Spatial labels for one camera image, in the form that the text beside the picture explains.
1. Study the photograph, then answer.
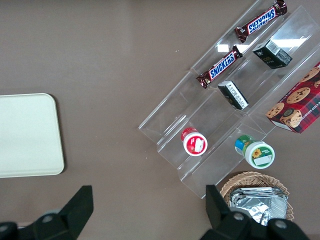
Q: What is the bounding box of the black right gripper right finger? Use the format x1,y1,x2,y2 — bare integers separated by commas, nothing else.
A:
199,184,311,240

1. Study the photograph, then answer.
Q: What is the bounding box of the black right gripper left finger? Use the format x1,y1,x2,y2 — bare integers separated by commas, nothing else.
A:
0,184,95,240

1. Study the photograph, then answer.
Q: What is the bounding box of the light tan wicker basket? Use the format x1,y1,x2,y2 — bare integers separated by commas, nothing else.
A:
219,171,294,223

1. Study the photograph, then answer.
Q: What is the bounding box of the cream rectangular serving tray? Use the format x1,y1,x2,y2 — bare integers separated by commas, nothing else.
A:
0,92,65,179

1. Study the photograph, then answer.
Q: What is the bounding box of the stack of foil trays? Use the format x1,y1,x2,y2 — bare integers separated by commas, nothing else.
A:
228,186,289,227

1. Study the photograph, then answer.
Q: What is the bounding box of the green sunflower-lidded jar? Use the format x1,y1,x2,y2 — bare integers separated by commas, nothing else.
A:
234,134,276,170

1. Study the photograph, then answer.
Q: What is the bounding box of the red-lidded snack jar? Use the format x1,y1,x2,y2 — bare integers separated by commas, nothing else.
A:
180,126,209,157

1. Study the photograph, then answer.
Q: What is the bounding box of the clear acrylic stepped display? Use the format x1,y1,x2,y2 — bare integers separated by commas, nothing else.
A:
138,0,320,200

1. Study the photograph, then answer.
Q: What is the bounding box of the small black carton box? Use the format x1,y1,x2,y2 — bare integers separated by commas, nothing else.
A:
251,38,293,70
217,80,250,111

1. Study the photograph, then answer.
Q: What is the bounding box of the red tartan cookie box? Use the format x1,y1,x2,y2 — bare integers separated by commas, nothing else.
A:
265,61,320,135

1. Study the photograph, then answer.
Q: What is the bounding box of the brown Snickers bar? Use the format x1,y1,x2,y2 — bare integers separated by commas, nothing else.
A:
196,45,244,90
234,0,288,44

